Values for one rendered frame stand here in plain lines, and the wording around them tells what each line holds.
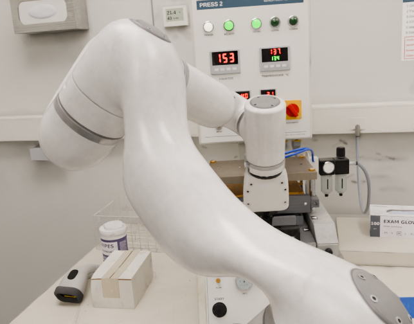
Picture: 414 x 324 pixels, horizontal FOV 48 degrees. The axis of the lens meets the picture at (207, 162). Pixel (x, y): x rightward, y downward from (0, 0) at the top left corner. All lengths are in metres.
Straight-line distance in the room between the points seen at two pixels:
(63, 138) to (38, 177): 1.51
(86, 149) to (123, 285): 0.75
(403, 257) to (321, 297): 1.13
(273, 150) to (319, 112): 0.72
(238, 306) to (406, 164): 0.90
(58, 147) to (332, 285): 0.37
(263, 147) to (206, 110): 0.18
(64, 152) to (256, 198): 0.54
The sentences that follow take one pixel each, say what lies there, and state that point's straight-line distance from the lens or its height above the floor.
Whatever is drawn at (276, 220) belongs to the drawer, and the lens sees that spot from 1.16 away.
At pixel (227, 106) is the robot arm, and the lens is 0.85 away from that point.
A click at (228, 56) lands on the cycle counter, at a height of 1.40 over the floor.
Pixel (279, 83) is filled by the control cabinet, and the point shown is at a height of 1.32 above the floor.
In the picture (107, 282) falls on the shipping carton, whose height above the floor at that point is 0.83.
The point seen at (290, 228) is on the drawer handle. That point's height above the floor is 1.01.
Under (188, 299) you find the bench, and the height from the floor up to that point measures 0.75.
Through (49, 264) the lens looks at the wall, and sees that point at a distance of 2.24.
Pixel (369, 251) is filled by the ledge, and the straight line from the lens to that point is 1.51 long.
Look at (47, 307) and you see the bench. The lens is 1.43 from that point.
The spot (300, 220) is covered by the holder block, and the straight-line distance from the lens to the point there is 1.21.
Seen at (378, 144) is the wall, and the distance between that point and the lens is 1.74.
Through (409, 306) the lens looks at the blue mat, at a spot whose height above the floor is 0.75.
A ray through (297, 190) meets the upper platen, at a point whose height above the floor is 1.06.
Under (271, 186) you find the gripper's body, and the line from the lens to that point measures 1.03.
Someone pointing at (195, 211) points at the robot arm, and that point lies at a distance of 0.47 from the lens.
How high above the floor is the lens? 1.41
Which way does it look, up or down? 13 degrees down
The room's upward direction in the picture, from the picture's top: 4 degrees counter-clockwise
